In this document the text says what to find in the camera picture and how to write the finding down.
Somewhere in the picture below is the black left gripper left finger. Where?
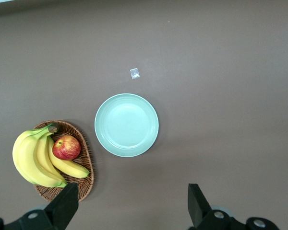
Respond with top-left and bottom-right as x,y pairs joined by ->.
0,183 -> 80,230

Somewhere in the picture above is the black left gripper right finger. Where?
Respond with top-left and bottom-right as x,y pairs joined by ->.
188,183 -> 279,230

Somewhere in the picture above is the pale green round plate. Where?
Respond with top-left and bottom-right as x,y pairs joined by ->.
94,93 -> 160,158

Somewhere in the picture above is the brown wicker basket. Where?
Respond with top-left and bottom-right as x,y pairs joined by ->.
32,120 -> 95,202

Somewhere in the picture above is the yellow banana bunch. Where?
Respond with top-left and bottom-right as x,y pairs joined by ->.
12,123 -> 91,188

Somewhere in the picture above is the red apple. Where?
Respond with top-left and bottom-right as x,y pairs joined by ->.
52,135 -> 81,161

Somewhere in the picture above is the brown table cover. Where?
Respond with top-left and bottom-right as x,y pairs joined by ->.
0,0 -> 288,230

